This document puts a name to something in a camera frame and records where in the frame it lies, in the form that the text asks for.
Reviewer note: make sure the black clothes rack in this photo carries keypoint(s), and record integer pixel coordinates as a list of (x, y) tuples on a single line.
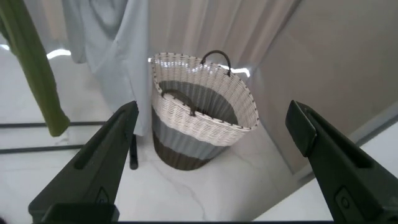
[(133, 155)]

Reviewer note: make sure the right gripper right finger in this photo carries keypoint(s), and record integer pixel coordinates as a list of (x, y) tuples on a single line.
[(351, 174)]

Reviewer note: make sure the white laundry basket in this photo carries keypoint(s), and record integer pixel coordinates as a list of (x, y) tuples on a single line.
[(199, 130)]

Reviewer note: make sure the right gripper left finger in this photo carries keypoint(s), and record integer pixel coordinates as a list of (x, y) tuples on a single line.
[(87, 174)]

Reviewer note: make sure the green shirt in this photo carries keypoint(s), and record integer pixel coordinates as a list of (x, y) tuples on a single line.
[(37, 77)]

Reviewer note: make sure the white curtain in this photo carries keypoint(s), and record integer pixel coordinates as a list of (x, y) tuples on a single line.
[(202, 25)]

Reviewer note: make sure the pale grey shorts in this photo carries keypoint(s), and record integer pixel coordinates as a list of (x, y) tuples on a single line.
[(118, 56)]

